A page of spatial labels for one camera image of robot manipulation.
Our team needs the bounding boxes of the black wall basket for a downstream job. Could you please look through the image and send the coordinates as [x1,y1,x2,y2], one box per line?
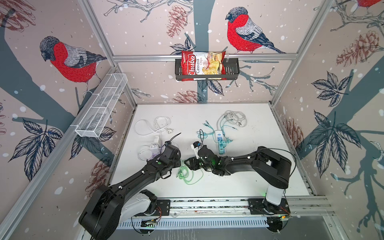
[175,58,240,81]

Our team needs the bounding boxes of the purple power socket strip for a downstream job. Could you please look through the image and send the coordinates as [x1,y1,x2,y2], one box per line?
[150,144,165,158]

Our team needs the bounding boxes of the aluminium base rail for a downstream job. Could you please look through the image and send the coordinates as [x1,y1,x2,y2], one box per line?
[85,196,334,219]

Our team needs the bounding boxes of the red cassava chips bag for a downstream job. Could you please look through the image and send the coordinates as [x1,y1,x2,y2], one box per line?
[181,51,226,81]

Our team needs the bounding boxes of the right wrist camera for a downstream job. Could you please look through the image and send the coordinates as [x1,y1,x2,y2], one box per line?
[191,141,202,159]

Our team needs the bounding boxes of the teal multi-head cable left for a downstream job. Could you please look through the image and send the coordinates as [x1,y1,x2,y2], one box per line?
[202,119,238,143]

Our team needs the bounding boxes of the purple socket white cord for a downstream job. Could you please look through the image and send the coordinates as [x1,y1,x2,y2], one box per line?
[133,116,174,136]

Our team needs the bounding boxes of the white wire mesh basket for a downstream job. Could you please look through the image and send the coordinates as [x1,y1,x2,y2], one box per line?
[75,73,128,138]

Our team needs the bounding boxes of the light green cable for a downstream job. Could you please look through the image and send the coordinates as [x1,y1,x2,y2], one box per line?
[176,165,205,186]

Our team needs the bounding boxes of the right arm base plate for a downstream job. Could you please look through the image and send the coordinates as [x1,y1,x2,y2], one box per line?
[248,198,291,216]

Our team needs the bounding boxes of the grey power strip cord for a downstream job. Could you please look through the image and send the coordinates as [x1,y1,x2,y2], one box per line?
[216,109,249,133]

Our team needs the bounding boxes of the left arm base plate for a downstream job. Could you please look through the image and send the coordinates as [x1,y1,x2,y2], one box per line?
[135,199,171,217]

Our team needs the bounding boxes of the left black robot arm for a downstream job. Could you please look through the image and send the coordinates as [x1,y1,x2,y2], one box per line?
[79,144,181,240]

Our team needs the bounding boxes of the white power strip blue outlets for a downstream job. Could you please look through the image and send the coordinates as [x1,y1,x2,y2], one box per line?
[215,130,226,155]

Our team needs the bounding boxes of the teal multi-head cable coiled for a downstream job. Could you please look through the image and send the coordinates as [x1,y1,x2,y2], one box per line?
[196,128,211,142]

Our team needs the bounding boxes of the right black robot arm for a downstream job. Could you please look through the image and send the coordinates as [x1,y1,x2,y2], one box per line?
[185,145,292,206]

